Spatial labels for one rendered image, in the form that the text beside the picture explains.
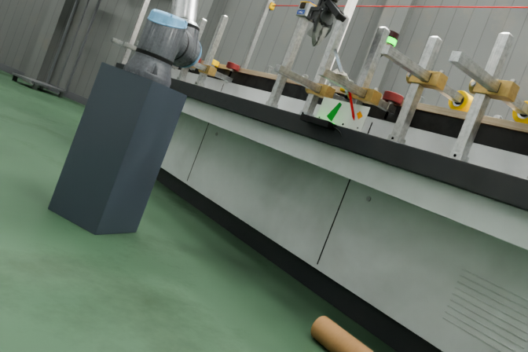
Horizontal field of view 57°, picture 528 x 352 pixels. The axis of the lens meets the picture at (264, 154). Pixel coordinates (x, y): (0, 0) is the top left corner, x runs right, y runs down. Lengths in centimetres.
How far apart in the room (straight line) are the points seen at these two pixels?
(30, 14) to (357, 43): 604
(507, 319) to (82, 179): 152
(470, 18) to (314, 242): 504
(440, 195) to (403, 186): 14
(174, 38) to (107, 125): 42
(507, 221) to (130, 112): 128
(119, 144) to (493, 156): 132
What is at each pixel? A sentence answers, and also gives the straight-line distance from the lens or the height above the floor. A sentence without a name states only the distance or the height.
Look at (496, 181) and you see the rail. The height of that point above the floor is 67.
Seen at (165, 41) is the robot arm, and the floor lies 76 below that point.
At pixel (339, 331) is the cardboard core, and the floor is 7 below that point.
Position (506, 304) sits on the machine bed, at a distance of 175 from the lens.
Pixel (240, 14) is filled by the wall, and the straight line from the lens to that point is 760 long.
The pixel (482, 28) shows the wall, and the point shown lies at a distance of 680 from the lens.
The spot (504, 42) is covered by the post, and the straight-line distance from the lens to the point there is 172.
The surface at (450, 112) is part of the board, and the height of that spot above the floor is 89.
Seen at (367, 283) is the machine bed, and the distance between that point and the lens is 201.
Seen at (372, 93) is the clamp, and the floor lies 85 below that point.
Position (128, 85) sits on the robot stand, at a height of 55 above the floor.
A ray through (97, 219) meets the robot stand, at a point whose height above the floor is 5.
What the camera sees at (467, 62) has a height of 94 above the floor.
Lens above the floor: 55
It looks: 2 degrees down
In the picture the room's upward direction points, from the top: 21 degrees clockwise
